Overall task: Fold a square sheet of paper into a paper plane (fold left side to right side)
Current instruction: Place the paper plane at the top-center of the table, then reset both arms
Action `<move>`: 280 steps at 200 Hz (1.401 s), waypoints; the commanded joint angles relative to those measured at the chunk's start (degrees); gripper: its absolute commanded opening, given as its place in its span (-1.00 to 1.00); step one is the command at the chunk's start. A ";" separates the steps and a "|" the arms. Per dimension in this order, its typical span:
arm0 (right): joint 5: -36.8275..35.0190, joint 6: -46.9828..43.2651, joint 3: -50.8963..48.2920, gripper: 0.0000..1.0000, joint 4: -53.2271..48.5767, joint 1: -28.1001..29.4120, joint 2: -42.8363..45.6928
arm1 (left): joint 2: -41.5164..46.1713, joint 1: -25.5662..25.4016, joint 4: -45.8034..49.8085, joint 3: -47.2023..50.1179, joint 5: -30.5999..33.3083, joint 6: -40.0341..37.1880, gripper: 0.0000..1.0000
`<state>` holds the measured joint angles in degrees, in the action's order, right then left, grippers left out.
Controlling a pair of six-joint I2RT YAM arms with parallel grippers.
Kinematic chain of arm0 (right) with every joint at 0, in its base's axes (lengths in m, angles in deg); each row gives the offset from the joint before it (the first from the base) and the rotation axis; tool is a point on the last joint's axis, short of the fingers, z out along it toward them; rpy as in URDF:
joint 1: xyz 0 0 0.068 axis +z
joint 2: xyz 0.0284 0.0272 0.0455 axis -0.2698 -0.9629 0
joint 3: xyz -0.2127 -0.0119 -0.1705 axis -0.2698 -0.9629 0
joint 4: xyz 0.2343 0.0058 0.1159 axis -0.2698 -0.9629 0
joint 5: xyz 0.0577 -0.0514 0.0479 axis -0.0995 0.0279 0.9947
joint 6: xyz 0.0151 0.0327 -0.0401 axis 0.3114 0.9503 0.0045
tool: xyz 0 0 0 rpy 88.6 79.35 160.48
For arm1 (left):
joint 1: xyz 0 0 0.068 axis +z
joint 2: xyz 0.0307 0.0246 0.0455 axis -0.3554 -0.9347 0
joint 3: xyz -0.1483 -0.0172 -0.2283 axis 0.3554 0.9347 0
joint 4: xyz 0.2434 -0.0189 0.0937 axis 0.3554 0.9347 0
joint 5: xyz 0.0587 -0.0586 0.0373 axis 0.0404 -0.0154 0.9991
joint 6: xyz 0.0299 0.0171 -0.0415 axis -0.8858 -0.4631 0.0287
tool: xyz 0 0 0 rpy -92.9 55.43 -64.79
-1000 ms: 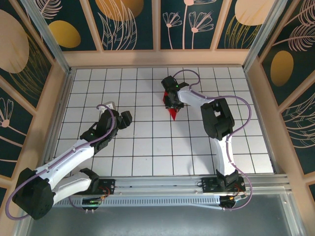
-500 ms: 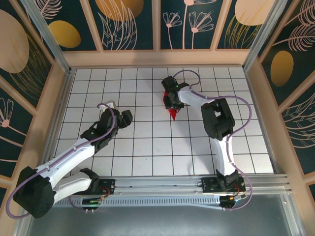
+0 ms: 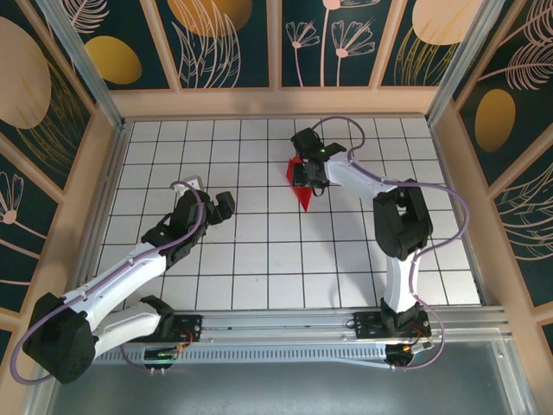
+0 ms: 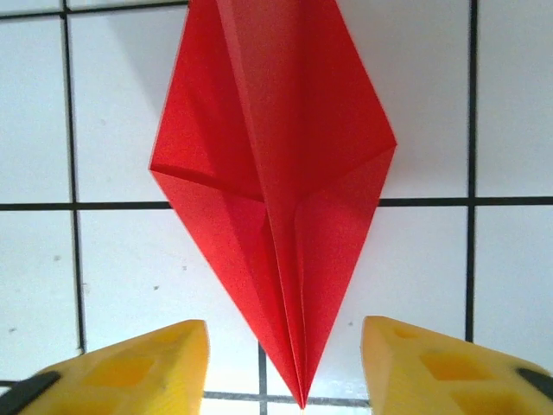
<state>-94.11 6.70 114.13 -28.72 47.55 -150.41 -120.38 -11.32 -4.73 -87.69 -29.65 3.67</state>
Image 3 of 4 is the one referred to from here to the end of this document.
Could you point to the long aluminium base rail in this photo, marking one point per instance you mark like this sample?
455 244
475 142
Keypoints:
281 324

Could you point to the red paper sheet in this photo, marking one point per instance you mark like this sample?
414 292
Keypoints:
306 199

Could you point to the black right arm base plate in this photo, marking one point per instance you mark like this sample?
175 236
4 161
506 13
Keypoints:
367 324

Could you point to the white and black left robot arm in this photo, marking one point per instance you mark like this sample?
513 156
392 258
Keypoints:
56 341

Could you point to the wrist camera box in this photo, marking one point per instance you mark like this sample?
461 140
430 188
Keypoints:
192 181
307 140

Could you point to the grey metal sheet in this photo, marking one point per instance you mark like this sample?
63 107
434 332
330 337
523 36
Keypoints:
276 389

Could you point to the small circuit board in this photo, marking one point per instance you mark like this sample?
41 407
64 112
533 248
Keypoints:
162 355
404 352

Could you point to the aluminium corner post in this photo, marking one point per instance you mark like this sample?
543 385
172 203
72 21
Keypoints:
84 65
466 65

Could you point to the aluminium side rail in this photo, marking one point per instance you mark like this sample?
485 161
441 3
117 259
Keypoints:
103 216

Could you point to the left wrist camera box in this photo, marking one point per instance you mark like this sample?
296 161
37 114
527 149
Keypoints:
192 181

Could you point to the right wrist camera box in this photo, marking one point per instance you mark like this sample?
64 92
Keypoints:
307 140

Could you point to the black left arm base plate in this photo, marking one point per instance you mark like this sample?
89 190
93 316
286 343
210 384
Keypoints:
190 324

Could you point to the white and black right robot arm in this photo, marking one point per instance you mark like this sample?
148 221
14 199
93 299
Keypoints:
402 220

